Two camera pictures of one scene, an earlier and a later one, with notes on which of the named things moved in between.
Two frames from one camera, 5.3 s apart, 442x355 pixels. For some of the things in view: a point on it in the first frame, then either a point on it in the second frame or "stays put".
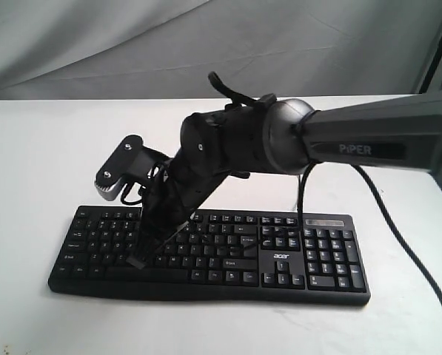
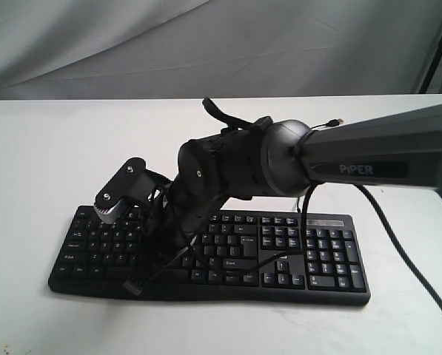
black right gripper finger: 143,251 to 136,281
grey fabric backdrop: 165,49 stays put
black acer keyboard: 222,256 stays put
